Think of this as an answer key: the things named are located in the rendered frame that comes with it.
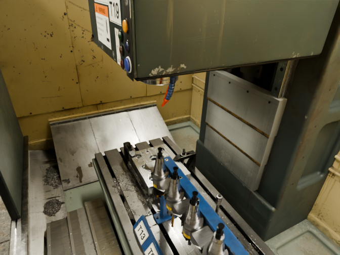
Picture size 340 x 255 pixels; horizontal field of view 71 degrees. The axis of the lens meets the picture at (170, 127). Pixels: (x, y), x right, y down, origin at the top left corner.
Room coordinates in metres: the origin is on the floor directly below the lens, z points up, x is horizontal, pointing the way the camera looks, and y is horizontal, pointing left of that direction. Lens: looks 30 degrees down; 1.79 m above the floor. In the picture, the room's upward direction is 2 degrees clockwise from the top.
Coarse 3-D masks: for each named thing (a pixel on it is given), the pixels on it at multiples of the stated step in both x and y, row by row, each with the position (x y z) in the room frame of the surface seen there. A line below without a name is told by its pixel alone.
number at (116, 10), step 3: (114, 0) 0.60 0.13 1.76; (117, 0) 0.58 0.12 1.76; (114, 3) 0.60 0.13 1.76; (117, 3) 0.58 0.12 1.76; (114, 6) 0.60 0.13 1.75; (117, 6) 0.58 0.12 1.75; (114, 9) 0.60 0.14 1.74; (117, 9) 0.58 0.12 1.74; (114, 12) 0.60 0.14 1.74; (117, 12) 0.58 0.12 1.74; (114, 15) 0.61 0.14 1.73; (117, 15) 0.58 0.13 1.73; (114, 18) 0.61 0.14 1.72; (117, 18) 0.59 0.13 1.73
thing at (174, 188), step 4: (172, 176) 0.55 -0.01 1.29; (172, 180) 0.54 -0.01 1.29; (176, 180) 0.54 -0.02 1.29; (172, 184) 0.53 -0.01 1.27; (176, 184) 0.53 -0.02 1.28; (168, 188) 0.54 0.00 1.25; (172, 188) 0.53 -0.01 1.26; (176, 188) 0.53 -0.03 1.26; (180, 188) 0.54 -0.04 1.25; (168, 192) 0.54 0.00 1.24; (172, 192) 0.53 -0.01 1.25; (176, 192) 0.53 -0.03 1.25; (180, 192) 0.54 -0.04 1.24; (172, 196) 0.53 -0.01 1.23; (176, 196) 0.53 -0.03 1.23
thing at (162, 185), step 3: (162, 180) 0.61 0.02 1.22; (165, 180) 0.61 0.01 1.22; (168, 180) 0.61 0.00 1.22; (159, 183) 0.60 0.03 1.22; (162, 183) 0.60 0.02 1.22; (165, 183) 0.60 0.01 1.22; (168, 183) 0.60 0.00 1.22; (156, 186) 0.59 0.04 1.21; (159, 186) 0.58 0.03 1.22; (162, 186) 0.58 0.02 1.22; (165, 186) 0.58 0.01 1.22; (159, 189) 0.57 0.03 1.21; (162, 189) 0.57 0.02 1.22
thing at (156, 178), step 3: (153, 168) 0.66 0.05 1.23; (165, 168) 0.66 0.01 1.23; (153, 174) 0.64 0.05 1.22; (165, 174) 0.63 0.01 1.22; (153, 177) 0.62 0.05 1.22; (156, 177) 0.62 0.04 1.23; (159, 177) 0.62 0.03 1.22; (162, 177) 0.62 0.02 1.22; (165, 177) 0.62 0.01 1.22; (153, 180) 0.62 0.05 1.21; (156, 180) 0.62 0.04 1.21; (159, 180) 0.62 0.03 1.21
